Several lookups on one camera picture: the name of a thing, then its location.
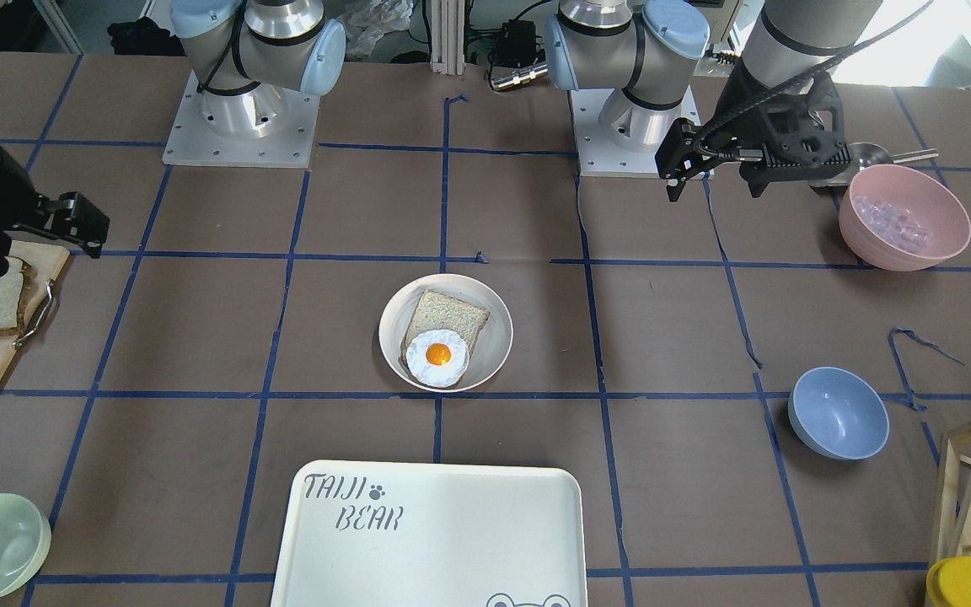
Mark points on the pink bowl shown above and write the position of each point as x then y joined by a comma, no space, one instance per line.
930,203

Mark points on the blue bowl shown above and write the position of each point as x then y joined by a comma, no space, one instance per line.
837,414

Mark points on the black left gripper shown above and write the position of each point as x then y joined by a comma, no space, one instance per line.
681,154

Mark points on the white bear tray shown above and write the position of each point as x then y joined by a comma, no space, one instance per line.
363,533

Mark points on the yellow mug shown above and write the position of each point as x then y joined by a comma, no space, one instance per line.
948,582

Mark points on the fried egg toy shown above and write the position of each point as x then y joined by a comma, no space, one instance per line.
437,358

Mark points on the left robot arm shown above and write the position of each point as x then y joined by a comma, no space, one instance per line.
651,54

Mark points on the white round plate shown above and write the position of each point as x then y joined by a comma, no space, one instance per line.
494,343

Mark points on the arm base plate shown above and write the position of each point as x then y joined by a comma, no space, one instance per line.
618,138
269,127

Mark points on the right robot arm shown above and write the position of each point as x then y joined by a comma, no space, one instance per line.
259,69

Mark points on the bread slice on plate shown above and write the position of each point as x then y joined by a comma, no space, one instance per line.
439,311

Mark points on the metal scoop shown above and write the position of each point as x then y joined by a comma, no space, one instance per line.
866,154

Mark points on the ice cubes in bowl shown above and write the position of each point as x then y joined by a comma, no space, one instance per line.
895,226

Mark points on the wooden cutting board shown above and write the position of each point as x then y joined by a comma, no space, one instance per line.
44,263

